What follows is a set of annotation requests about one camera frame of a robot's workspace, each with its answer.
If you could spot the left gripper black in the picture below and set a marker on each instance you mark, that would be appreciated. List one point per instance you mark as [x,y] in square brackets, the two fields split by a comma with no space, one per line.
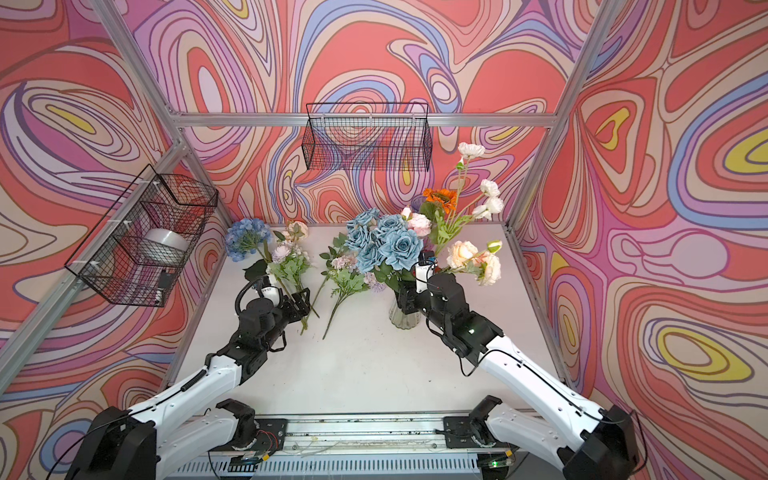
[301,309]

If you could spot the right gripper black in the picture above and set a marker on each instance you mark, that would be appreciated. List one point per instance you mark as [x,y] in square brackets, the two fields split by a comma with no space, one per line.
[406,299]

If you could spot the clear glass vase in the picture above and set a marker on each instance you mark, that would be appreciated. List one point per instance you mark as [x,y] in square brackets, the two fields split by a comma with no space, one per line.
[401,320]

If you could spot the cream white flower spray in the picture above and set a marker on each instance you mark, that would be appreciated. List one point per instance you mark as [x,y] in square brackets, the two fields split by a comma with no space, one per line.
[474,257]

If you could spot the lilac pink hydrangea stem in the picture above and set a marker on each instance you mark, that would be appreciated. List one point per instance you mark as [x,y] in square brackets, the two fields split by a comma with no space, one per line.
[348,280]

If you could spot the orange gerbera flower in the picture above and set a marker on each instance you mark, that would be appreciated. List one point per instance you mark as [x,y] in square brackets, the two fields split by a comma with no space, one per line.
[438,206]

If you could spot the pink peony flower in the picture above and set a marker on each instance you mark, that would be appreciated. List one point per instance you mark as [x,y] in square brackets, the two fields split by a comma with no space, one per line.
[417,222]

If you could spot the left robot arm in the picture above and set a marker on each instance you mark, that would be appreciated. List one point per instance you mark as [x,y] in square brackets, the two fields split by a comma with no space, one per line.
[180,396]

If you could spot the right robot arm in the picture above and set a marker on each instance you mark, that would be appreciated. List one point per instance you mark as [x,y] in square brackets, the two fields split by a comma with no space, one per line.
[570,432]

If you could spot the blue hydrangea flower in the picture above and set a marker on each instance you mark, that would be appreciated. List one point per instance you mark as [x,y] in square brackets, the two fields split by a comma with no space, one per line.
[249,237]

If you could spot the white tape roll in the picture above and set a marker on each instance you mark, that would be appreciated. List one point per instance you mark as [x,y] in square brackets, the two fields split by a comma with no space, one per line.
[163,247]

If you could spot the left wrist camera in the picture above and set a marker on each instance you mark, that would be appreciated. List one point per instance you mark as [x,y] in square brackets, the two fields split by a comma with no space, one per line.
[271,293]

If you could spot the black wire basket left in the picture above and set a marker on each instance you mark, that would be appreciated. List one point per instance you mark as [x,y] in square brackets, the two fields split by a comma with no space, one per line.
[112,268]

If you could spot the black wire basket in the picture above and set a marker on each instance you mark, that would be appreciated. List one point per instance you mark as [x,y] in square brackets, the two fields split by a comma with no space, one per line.
[367,136]
[112,268]

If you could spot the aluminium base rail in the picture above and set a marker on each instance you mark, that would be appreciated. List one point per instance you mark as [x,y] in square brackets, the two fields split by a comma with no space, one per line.
[329,446]

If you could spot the black wire basket back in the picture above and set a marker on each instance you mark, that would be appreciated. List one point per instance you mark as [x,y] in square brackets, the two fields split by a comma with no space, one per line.
[367,136]

